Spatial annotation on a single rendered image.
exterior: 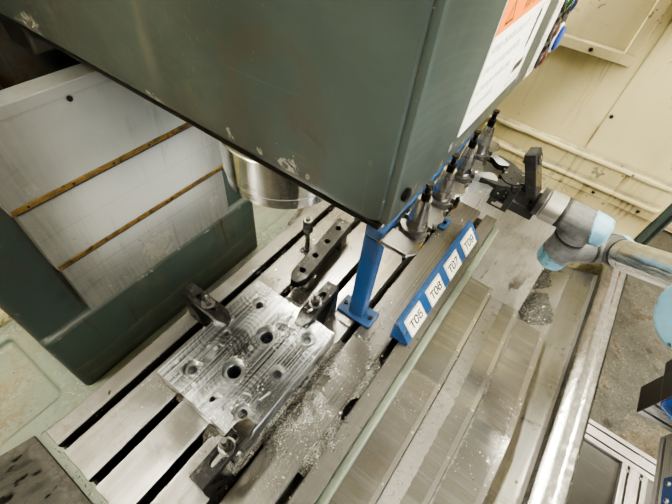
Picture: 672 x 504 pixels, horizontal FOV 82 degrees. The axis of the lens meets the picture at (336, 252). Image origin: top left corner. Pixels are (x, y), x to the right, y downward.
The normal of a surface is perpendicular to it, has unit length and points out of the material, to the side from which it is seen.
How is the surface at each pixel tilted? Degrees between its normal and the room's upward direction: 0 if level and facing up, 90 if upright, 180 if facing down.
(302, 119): 90
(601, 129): 90
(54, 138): 90
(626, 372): 0
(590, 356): 0
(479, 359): 8
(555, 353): 17
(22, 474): 24
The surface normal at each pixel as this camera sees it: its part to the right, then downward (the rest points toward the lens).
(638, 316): 0.08, -0.64
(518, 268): -0.17, -0.34
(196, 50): -0.58, 0.59
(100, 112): 0.80, 0.49
